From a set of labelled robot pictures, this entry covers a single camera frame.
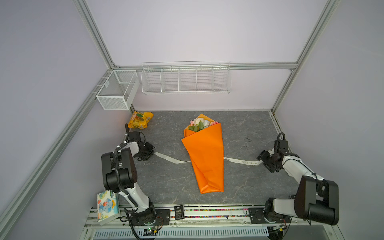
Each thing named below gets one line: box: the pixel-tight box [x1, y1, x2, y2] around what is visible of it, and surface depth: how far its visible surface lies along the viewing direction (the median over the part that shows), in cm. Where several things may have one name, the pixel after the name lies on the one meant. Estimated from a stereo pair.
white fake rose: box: [202, 119, 210, 128], surface depth 110 cm
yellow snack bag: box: [127, 110, 154, 130], surface depth 111 cm
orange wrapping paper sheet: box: [181, 113, 224, 194], surface depth 96 cm
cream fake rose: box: [193, 117, 205, 126], surface depth 107 cm
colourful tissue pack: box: [96, 189, 121, 225], surface depth 74 cm
